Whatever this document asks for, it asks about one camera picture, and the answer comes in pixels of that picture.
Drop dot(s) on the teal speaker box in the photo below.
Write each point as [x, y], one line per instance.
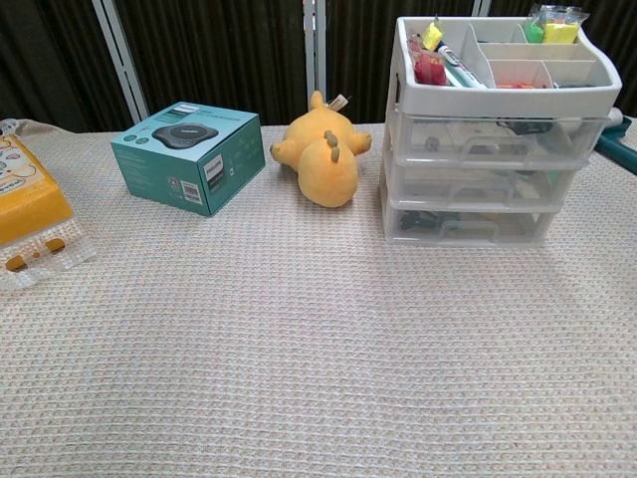
[164, 164]

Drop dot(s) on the clear plastic drawer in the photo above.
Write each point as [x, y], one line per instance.
[537, 191]

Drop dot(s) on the yellow plush toy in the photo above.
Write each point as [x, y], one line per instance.
[323, 169]

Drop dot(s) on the black binder clip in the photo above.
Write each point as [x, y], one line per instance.
[417, 220]

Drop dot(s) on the beige woven tablecloth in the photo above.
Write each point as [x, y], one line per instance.
[298, 348]

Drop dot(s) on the red wrapped candy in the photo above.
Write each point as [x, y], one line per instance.
[429, 70]

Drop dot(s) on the green marker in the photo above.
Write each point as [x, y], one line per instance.
[458, 81]

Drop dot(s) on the black folding screen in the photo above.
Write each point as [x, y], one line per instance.
[224, 50]

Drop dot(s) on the small yellow packet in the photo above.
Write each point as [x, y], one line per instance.
[432, 36]

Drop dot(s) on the red and orange small pieces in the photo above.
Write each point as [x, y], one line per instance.
[517, 85]

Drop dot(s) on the yellow cartoon snack package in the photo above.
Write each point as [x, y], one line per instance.
[30, 199]

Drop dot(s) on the green clay pack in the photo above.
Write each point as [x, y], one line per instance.
[533, 31]

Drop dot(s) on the teal lint roller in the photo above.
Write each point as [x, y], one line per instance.
[617, 147]

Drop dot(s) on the yellow clay pack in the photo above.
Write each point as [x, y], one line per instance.
[561, 31]

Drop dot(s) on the white drawer organizer with stationery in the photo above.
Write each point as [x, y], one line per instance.
[497, 95]

